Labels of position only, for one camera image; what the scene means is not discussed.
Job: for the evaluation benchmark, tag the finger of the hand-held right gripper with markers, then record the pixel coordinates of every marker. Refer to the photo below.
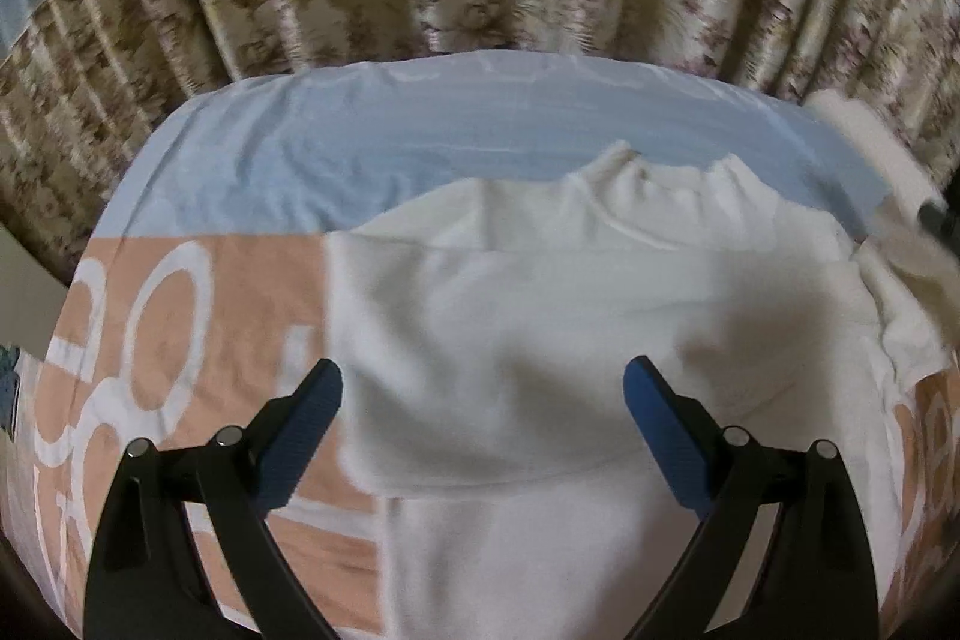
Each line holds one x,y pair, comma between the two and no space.
941,214

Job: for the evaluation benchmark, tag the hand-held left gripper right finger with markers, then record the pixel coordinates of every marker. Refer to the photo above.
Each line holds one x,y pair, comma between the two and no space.
667,430

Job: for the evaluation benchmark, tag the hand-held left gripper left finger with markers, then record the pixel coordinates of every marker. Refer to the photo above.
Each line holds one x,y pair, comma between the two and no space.
300,452

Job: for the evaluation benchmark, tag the white knit sweater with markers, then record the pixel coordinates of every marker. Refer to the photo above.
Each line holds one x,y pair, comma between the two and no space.
525,310

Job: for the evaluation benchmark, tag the orange and blue printed blanket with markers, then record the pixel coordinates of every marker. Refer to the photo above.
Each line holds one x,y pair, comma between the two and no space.
255,310

